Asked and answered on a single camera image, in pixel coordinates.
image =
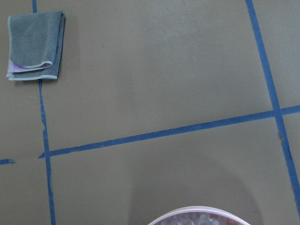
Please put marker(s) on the grey folded cloth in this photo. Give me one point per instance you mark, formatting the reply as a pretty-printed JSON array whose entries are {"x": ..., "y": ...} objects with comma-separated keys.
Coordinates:
[{"x": 35, "y": 45}]

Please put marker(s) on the clear ice cubes pile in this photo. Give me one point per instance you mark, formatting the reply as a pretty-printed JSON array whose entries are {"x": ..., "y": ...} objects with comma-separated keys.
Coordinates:
[{"x": 197, "y": 219}]

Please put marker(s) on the pink bowl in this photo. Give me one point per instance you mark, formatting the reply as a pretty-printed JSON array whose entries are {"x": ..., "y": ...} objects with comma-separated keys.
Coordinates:
[{"x": 201, "y": 209}]

